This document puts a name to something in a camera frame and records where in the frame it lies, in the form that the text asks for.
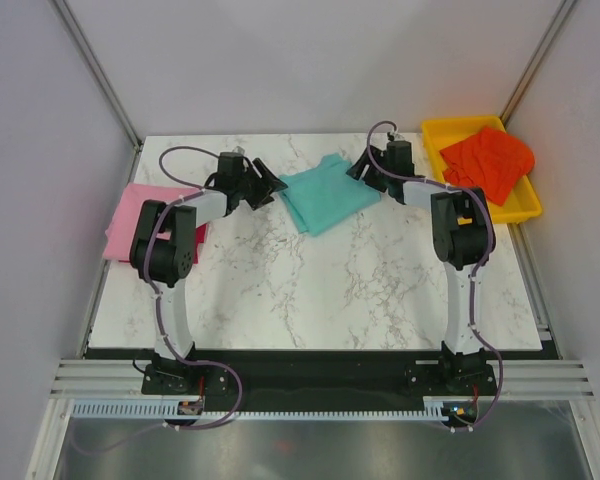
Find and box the aluminium frame rail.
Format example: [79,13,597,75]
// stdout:
[50,360,594,400]

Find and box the yellow plastic tray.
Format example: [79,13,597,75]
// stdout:
[419,114,545,229]

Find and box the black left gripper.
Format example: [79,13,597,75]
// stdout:
[235,159,287,212]

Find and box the orange t shirt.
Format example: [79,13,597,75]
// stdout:
[440,126,535,206]

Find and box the left aluminium corner post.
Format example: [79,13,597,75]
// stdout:
[49,0,143,152]

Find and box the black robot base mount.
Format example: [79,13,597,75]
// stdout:
[141,350,496,411]

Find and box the teal t shirt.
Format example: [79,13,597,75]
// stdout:
[280,154,381,237]

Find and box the white slotted cable duct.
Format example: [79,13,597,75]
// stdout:
[71,399,472,421]

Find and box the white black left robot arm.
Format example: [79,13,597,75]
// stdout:
[129,152,288,393]

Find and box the aluminium corner post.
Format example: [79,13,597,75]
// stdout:
[499,0,580,127]
[49,0,143,152]

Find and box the right aluminium corner post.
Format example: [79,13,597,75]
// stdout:
[499,0,580,127]

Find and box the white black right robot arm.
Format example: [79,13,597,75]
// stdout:
[347,138,495,394]

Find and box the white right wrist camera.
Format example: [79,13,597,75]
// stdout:
[387,131,405,142]

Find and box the crimson folded t shirt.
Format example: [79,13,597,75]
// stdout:
[194,224,208,264]

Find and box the pink folded t shirt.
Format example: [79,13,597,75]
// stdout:
[102,183,199,263]

